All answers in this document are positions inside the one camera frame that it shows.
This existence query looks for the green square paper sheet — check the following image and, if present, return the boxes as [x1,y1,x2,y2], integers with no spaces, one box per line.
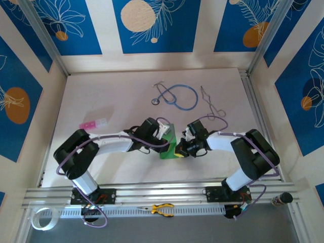
[158,123,178,160]

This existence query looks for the blue stethoscope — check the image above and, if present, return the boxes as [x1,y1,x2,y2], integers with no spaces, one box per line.
[151,80,199,111]

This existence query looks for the pink and clear plastic box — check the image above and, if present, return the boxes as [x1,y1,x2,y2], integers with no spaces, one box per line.
[79,118,108,130]

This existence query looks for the yellow black pliers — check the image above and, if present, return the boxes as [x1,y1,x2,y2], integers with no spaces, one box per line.
[136,202,175,218]

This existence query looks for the small bottle with black cap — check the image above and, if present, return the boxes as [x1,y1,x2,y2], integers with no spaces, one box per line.
[271,192,294,207]

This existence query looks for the clear tape roll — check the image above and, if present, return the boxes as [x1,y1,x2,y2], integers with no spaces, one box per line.
[31,207,59,231]

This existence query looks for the metal wire tongs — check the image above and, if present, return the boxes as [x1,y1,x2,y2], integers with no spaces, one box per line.
[200,86,227,121]

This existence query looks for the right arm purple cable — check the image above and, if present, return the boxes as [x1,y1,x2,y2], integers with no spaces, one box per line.
[198,115,279,221]

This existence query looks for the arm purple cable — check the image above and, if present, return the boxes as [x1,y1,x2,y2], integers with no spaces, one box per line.
[55,116,171,227]
[198,115,279,221]

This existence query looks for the long aluminium mounting rail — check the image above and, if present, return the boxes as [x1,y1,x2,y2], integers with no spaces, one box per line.
[21,181,301,211]

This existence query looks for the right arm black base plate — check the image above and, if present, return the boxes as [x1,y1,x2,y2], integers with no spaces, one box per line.
[205,186,251,203]

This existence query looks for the white slotted cable duct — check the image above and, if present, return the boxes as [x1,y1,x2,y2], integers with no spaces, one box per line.
[37,205,226,218]

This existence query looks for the aluminium side rail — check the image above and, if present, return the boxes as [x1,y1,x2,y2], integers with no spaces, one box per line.
[37,144,53,189]
[239,68,284,182]

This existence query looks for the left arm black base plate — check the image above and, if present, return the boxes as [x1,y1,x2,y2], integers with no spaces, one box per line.
[70,188,117,205]

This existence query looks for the black connector box with wires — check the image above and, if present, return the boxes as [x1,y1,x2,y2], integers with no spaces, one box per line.
[224,205,250,220]
[80,204,103,223]

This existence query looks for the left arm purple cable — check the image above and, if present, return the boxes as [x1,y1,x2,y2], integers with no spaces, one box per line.
[55,116,171,227]

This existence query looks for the aluminium frame post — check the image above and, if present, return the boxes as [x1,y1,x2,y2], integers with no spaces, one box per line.
[247,0,296,74]
[19,0,70,76]

